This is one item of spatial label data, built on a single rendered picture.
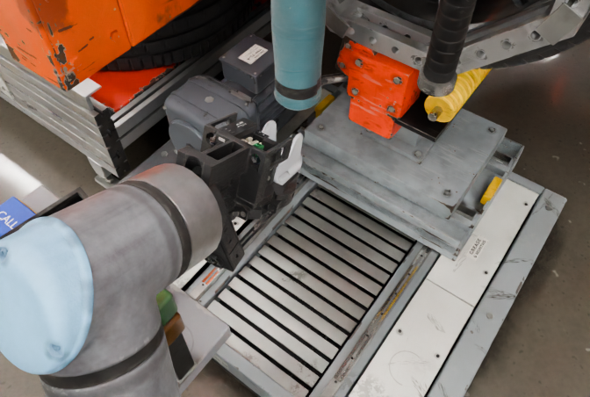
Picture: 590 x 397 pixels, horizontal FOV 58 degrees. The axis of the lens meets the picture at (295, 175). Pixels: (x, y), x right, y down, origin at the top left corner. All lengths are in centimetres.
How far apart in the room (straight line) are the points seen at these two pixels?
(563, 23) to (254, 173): 48
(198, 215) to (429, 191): 86
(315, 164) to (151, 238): 96
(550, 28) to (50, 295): 69
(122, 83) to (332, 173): 57
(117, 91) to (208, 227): 101
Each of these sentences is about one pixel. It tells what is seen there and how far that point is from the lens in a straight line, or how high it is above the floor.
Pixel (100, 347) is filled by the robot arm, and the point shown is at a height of 84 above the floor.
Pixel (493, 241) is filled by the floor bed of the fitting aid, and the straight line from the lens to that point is 138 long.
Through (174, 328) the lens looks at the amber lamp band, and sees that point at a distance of 64.
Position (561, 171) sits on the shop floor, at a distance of 170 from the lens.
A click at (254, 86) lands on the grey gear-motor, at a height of 40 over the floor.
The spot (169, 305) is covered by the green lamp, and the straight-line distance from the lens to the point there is 60.
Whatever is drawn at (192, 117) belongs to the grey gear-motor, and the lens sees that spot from 112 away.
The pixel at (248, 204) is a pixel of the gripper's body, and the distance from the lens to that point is 52.
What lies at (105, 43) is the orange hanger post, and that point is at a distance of 106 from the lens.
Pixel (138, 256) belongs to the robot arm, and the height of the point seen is 86.
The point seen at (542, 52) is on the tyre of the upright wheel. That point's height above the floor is 64.
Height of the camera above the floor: 118
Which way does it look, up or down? 51 degrees down
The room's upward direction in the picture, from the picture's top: straight up
